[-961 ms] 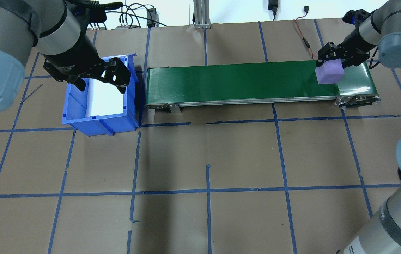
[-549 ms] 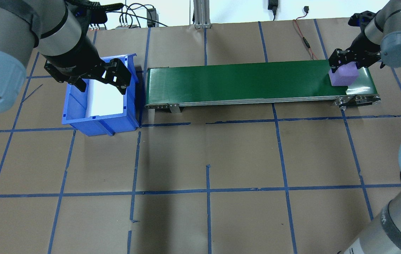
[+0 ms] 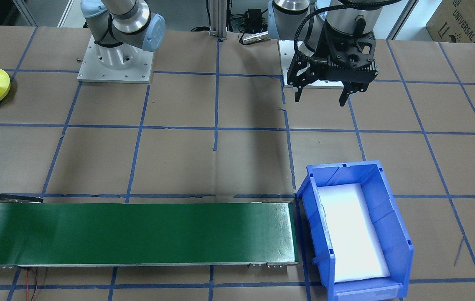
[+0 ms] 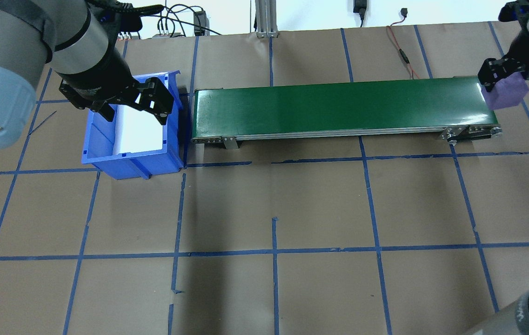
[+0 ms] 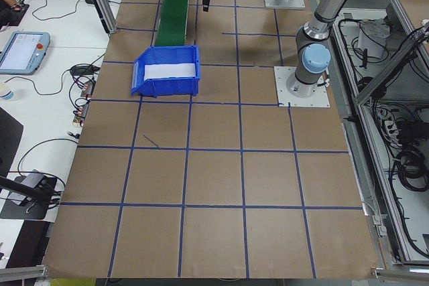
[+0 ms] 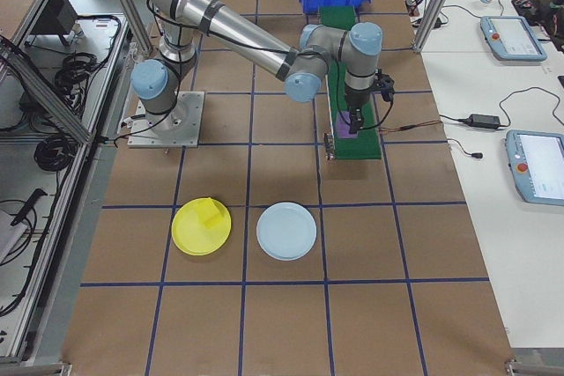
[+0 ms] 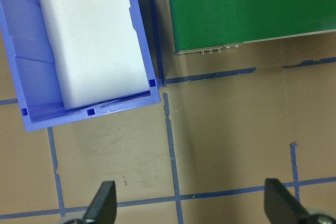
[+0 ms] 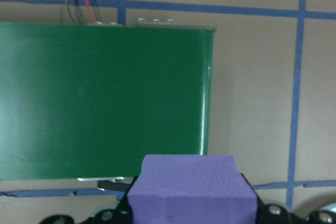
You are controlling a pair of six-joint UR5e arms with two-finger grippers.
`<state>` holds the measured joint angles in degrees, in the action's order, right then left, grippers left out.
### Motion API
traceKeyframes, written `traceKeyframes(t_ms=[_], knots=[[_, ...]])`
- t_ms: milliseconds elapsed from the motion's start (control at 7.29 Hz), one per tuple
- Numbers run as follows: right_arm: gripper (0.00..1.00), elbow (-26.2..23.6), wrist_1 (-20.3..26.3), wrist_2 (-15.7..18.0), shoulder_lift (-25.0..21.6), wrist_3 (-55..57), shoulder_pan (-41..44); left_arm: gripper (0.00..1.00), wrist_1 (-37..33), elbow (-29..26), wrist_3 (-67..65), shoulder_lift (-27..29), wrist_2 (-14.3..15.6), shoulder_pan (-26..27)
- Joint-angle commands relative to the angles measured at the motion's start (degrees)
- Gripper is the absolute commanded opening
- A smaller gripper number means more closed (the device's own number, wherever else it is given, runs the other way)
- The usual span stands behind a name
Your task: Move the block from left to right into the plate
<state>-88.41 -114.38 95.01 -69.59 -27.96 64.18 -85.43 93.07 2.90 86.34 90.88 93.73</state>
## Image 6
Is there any purple foam cube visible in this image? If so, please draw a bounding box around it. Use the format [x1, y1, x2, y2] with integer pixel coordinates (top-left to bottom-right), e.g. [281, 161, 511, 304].
[335, 111, 361, 140]

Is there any yellow foam cube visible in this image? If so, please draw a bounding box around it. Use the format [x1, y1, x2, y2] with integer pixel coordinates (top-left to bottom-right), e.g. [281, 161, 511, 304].
[195, 197, 226, 228]

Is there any light blue plate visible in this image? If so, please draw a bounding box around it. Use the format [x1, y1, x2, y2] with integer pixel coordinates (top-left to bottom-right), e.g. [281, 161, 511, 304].
[256, 202, 319, 262]

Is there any yellow plate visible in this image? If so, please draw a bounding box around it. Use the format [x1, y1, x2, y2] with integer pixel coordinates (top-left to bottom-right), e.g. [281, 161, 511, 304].
[170, 195, 234, 257]

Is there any green conveyor belt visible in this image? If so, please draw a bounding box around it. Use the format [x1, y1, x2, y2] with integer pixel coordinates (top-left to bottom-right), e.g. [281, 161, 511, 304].
[316, 5, 382, 163]

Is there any black power adapter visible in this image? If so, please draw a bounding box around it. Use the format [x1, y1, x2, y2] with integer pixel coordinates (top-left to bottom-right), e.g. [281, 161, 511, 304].
[468, 113, 504, 129]

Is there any blue grey teach pendant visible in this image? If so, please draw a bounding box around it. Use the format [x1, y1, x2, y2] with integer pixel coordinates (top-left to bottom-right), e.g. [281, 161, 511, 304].
[503, 129, 564, 207]
[479, 15, 549, 62]

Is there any person in camouflage clothing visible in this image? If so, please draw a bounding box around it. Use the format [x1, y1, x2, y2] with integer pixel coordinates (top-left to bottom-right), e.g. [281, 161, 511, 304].
[526, 0, 564, 55]

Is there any aluminium corner bar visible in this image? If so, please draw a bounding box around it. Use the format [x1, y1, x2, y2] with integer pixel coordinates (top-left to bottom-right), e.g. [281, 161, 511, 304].
[503, 357, 564, 376]
[0, 361, 72, 376]

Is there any thin red wire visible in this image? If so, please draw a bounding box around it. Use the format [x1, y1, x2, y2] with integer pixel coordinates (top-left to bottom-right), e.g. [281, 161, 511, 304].
[377, 119, 443, 136]

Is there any aluminium frame post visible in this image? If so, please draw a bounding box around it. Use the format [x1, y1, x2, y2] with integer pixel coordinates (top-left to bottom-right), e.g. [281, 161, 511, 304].
[412, 0, 469, 55]

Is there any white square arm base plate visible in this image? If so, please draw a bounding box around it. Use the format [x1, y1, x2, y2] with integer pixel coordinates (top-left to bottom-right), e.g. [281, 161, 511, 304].
[127, 91, 207, 149]

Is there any black cable coil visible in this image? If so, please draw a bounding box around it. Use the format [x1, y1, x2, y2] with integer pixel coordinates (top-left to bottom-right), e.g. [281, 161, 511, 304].
[53, 52, 110, 92]
[33, 134, 68, 173]

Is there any V-shaped metal bar frame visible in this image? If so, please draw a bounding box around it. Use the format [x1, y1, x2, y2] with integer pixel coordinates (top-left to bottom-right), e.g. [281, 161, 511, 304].
[0, 0, 153, 364]

